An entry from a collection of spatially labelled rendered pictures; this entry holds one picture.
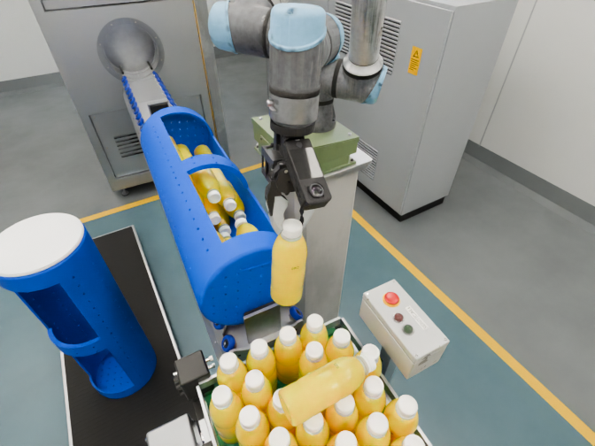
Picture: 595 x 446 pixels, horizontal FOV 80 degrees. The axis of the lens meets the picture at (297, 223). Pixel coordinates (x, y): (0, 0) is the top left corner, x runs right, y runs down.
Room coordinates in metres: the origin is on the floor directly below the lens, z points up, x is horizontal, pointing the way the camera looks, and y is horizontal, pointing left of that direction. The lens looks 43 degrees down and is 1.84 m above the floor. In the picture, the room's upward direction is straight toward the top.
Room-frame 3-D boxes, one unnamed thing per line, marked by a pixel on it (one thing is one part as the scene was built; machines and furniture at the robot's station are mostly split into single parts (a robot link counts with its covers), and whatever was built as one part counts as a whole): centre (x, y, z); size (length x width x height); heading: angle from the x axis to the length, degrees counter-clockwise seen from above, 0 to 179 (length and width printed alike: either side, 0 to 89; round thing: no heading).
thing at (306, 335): (0.46, -0.04, 0.99); 0.07 x 0.07 x 0.19
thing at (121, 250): (1.05, 1.00, 0.07); 1.50 x 0.52 x 0.15; 30
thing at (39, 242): (0.79, 0.83, 1.03); 0.28 x 0.28 x 0.01
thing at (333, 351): (0.42, -0.10, 0.99); 0.07 x 0.07 x 0.19
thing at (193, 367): (0.40, 0.25, 0.95); 0.10 x 0.07 x 0.10; 117
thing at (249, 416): (0.25, 0.09, 1.09); 0.04 x 0.04 x 0.02
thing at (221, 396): (0.29, 0.15, 1.09); 0.04 x 0.04 x 0.02
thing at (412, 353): (0.48, -0.26, 1.05); 0.20 x 0.10 x 0.10; 27
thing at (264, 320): (0.53, 0.10, 0.99); 0.10 x 0.02 x 0.12; 117
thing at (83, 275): (0.79, 0.83, 0.59); 0.28 x 0.28 x 0.88
